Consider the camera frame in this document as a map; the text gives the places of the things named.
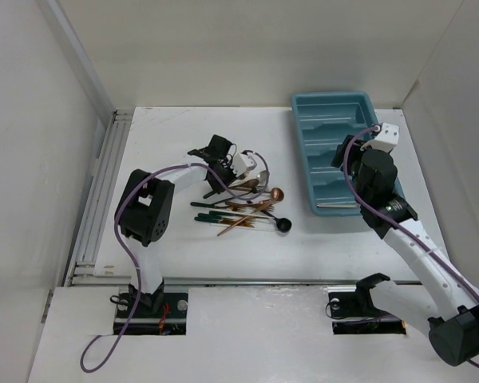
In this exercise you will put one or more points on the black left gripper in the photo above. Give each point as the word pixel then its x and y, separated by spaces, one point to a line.
pixel 231 175

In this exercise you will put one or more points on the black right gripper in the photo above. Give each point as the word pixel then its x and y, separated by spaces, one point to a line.
pixel 340 152

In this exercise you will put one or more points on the black fork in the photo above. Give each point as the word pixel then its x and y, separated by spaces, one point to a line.
pixel 242 192

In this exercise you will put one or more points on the copper fork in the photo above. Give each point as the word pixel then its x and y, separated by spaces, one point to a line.
pixel 251 209

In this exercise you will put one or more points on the copper spoon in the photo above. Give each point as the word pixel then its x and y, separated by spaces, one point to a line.
pixel 276 195

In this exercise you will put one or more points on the silver spoon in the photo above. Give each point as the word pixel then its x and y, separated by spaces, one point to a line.
pixel 252 184

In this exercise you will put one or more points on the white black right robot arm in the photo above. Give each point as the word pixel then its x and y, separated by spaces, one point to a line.
pixel 448 312

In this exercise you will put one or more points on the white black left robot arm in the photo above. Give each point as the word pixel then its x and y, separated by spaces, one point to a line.
pixel 143 212

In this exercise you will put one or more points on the blue plastic cutlery tray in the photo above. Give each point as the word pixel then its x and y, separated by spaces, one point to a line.
pixel 322 121

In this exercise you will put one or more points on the copper chopstick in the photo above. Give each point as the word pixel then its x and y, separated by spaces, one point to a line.
pixel 235 225

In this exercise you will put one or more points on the black spoon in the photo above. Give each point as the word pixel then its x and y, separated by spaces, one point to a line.
pixel 283 225

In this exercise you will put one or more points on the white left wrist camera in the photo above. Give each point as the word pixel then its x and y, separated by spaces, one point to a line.
pixel 242 164

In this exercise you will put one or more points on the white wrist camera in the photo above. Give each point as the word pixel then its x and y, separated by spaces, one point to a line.
pixel 242 164
pixel 384 138

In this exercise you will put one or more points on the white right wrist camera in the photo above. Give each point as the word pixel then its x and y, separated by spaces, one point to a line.
pixel 384 138

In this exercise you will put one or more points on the green handled knife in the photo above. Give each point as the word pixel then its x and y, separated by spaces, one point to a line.
pixel 213 206

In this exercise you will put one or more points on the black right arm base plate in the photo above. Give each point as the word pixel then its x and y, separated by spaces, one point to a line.
pixel 349 317

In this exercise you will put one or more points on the aluminium frame rail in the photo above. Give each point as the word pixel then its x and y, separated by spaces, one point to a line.
pixel 80 267

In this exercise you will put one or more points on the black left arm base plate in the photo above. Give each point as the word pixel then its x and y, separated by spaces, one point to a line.
pixel 167 317

